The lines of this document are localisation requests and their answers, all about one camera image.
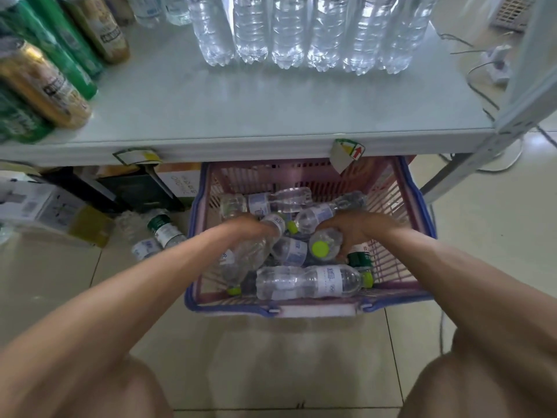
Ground yellow cardboard box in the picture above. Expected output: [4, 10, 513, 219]
[67, 206, 115, 249]

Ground person's left forearm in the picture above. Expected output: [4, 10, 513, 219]
[0, 221, 241, 407]

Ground long clear water bottle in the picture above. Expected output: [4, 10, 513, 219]
[220, 217, 286, 297]

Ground pink basket with blue handles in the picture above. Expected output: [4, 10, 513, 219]
[184, 156, 438, 319]

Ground person's leg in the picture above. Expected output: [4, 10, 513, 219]
[0, 354, 176, 418]
[401, 324, 557, 418]

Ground grey metal shelf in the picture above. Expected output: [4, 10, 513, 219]
[0, 0, 557, 206]

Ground person's right forearm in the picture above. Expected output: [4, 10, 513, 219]
[383, 224, 557, 366]

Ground green drink can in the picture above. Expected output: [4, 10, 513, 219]
[0, 0, 100, 101]
[24, 0, 106, 80]
[0, 84, 55, 145]

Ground white fan base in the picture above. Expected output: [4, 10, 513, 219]
[476, 137, 524, 173]

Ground short green-capped water bottle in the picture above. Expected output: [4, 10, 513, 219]
[308, 228, 345, 261]

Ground gold drink can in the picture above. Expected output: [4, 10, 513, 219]
[0, 39, 93, 129]
[63, 0, 131, 64]

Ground white cardboard box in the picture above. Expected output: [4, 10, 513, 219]
[0, 169, 90, 233]

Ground pile of small bottles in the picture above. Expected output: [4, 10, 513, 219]
[219, 187, 376, 301]

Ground person's right hand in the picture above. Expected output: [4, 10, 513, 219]
[314, 211, 399, 262]

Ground green-label water bottle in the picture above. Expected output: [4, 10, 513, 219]
[146, 210, 189, 249]

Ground orange and white carton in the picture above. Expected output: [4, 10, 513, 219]
[154, 162, 204, 201]

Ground person's left leg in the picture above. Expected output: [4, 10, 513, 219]
[0, 354, 176, 418]

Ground white slotted appliance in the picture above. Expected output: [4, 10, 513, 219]
[491, 0, 542, 34]

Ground dark cardboard box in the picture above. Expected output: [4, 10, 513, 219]
[93, 164, 185, 215]

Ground person's left hand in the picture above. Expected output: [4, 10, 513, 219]
[230, 214, 286, 241]

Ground black cable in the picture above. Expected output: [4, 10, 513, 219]
[436, 32, 488, 55]

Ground white price tag red arrow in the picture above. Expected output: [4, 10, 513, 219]
[332, 138, 367, 175]

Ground yellow and white price tag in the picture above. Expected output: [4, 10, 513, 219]
[112, 147, 165, 167]

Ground person's right leg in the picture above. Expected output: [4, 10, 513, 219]
[401, 324, 557, 418]

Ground blue-label water bottle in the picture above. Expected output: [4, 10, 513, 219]
[131, 238, 164, 262]

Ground crumpled clear plastic wrap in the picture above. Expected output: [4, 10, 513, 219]
[112, 210, 151, 245]

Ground row of large clear bottles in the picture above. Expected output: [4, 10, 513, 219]
[128, 0, 440, 76]

